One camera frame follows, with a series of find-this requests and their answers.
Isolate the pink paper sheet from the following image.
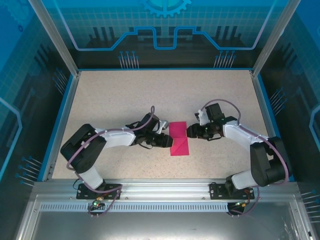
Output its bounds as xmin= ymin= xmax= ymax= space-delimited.
xmin=168 ymin=121 xmax=191 ymax=157

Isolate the slotted cable duct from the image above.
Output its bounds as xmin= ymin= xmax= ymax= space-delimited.
xmin=39 ymin=202 xmax=237 ymax=213

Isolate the cable connector with green light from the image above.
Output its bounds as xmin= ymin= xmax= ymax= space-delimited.
xmin=233 ymin=199 xmax=251 ymax=209
xmin=91 ymin=196 xmax=105 ymax=209

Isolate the aluminium mounting rail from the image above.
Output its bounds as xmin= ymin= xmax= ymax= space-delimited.
xmin=32 ymin=178 xmax=301 ymax=200

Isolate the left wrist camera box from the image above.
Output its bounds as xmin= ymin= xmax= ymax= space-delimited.
xmin=157 ymin=119 xmax=170 ymax=133

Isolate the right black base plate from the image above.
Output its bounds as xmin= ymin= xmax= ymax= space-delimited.
xmin=209 ymin=181 xmax=256 ymax=200

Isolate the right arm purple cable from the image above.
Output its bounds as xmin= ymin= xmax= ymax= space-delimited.
xmin=199 ymin=99 xmax=293 ymax=218

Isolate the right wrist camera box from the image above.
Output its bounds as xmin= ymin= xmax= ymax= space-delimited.
xmin=194 ymin=108 xmax=208 ymax=126

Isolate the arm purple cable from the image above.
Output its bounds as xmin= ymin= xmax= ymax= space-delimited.
xmin=66 ymin=105 xmax=156 ymax=218
xmin=199 ymin=99 xmax=293 ymax=218

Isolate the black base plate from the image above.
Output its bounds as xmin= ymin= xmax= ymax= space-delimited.
xmin=209 ymin=181 xmax=256 ymax=200
xmin=76 ymin=183 xmax=123 ymax=200

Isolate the metal tray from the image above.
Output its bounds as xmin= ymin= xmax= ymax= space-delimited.
xmin=14 ymin=194 xmax=313 ymax=240

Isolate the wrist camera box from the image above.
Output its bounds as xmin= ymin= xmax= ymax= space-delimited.
xmin=157 ymin=119 xmax=170 ymax=133
xmin=194 ymin=108 xmax=208 ymax=126

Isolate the aluminium frame post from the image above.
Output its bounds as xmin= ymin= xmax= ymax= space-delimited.
xmin=251 ymin=0 xmax=298 ymax=77
xmin=27 ymin=0 xmax=81 ymax=78

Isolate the aluminium side rail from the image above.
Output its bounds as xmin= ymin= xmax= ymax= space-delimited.
xmin=249 ymin=70 xmax=288 ymax=181
xmin=41 ymin=71 xmax=82 ymax=182

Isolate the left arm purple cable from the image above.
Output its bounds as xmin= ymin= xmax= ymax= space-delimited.
xmin=66 ymin=105 xmax=156 ymax=218

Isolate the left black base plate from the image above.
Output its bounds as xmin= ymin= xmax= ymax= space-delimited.
xmin=76 ymin=183 xmax=123 ymax=200

